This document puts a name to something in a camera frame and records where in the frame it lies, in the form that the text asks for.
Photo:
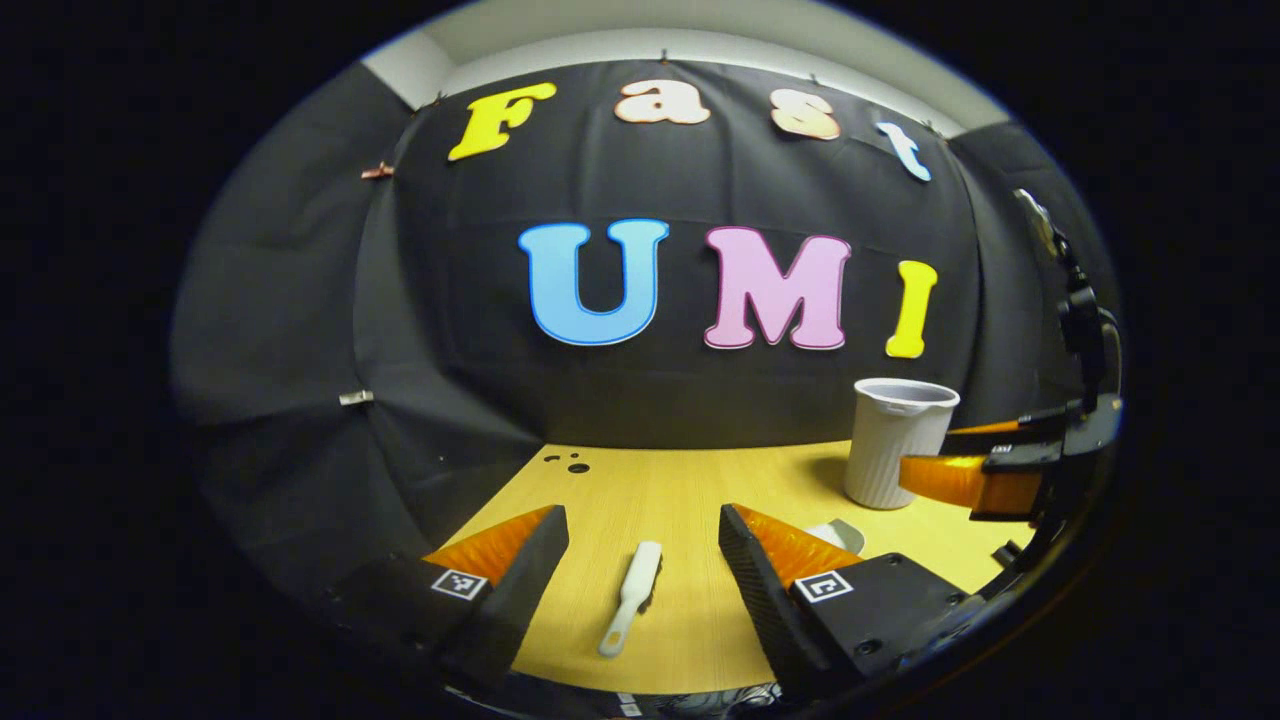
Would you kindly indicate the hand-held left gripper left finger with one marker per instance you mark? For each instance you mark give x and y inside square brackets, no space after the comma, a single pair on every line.
[530,580]

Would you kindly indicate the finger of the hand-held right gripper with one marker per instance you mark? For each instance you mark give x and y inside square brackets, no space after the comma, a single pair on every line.
[960,480]
[1000,432]

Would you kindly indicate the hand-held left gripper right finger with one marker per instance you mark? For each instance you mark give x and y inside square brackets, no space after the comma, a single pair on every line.
[755,590]

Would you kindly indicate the white ribbed garbage bin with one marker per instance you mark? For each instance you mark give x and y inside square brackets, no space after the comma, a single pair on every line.
[895,450]

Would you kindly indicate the white dustpan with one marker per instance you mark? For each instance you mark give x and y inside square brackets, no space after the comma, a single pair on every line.
[840,535]

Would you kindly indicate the small white broom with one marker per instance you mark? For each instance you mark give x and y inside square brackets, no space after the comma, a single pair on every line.
[640,575]

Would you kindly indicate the wooden desktop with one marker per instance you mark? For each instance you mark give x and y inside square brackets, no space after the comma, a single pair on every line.
[660,490]

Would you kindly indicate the silver metal clip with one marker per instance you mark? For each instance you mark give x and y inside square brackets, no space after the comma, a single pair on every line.
[356,397]

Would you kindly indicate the copper metal clip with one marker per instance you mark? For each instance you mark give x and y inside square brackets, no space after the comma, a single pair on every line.
[377,171]

